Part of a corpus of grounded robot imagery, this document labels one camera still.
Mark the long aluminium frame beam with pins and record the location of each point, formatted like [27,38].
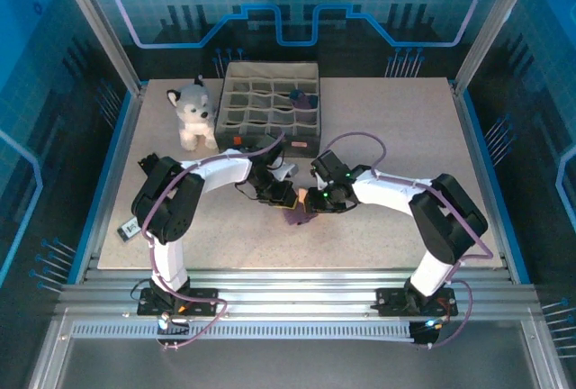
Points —
[292,290]

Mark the purple sock with tan toe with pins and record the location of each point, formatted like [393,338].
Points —
[294,217]

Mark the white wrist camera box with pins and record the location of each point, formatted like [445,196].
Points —
[317,179]
[285,172]

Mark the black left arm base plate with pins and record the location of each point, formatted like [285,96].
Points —
[204,301]

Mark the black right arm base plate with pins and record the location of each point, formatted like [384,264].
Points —
[391,301]

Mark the grey white husky plush toy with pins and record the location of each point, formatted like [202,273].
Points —
[193,107]

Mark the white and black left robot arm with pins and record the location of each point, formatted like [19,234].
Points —
[175,218]

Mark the purple sock with orange cuff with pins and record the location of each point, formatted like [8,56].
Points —
[301,101]

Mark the grey metal platform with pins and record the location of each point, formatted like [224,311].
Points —
[292,362]

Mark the aluminium side rail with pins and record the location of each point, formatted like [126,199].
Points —
[478,137]
[112,182]

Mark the aluminium frame post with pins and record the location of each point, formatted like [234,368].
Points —
[100,24]
[494,24]

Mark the grey fabric divider box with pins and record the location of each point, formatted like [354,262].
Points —
[252,92]

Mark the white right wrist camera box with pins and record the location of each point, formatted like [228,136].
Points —
[317,179]

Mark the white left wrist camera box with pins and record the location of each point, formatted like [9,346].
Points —
[285,172]

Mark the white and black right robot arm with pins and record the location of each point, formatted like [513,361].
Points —
[445,236]

